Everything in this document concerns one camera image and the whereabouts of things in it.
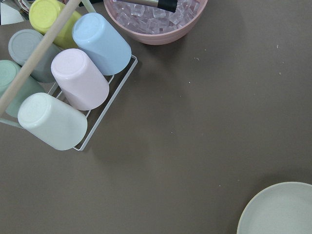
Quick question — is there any cream round plate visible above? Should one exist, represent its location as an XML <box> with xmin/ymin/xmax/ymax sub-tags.
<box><xmin>236</xmin><ymin>182</ymin><xmax>312</xmax><ymax>234</ymax></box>

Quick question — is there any pink plastic cup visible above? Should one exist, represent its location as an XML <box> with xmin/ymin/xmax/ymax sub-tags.
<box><xmin>51</xmin><ymin>48</ymin><xmax>109</xmax><ymax>111</ymax></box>

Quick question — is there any white plastic cup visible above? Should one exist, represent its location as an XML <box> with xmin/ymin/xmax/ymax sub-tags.
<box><xmin>18</xmin><ymin>93</ymin><xmax>87</xmax><ymax>151</ymax></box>

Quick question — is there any pink bowl with ice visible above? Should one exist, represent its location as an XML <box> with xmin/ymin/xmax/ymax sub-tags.
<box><xmin>104</xmin><ymin>0</ymin><xmax>207</xmax><ymax>45</ymax></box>

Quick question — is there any blue plastic cup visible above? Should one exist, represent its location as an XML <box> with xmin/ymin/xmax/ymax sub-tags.
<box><xmin>72</xmin><ymin>13</ymin><xmax>132</xmax><ymax>76</ymax></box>

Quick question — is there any grey plastic cup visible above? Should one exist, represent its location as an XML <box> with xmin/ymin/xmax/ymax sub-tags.
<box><xmin>8</xmin><ymin>29</ymin><xmax>61</xmax><ymax>83</ymax></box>

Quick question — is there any yellow plastic cup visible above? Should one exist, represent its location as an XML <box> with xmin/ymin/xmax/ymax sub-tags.
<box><xmin>29</xmin><ymin>0</ymin><xmax>81</xmax><ymax>49</ymax></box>

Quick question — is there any green plastic cup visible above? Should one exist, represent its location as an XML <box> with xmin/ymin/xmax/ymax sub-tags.
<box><xmin>0</xmin><ymin>60</ymin><xmax>45</xmax><ymax>117</ymax></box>

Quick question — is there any white wire cup rack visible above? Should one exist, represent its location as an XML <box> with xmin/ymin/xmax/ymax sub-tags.
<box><xmin>0</xmin><ymin>0</ymin><xmax>138</xmax><ymax>152</ymax></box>

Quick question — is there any wooden rack handle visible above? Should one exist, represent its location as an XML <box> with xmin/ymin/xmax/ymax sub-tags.
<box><xmin>0</xmin><ymin>0</ymin><xmax>80</xmax><ymax>114</ymax></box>

